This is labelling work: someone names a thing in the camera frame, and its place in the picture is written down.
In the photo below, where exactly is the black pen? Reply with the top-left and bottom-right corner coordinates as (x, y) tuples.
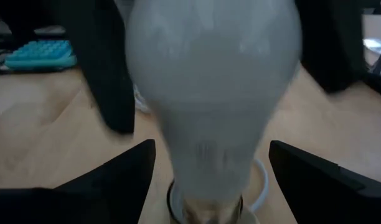
(0, 67), (68, 76)

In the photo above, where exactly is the white frosted lightbulb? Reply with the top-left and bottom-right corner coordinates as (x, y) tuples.
(125, 0), (303, 202)

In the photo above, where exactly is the teal desk calculator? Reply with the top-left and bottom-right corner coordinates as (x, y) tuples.
(4, 39), (77, 71)

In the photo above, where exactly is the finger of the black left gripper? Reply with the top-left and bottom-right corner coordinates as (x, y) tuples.
(294, 0), (367, 94)
(52, 0), (136, 135)

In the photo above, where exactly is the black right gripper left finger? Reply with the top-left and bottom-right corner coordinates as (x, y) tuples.
(0, 139), (156, 224)

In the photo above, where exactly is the metal lamp base with socket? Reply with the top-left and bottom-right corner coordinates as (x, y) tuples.
(165, 179), (260, 224)

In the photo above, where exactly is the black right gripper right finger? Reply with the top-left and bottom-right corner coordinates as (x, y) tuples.
(269, 140), (381, 224)

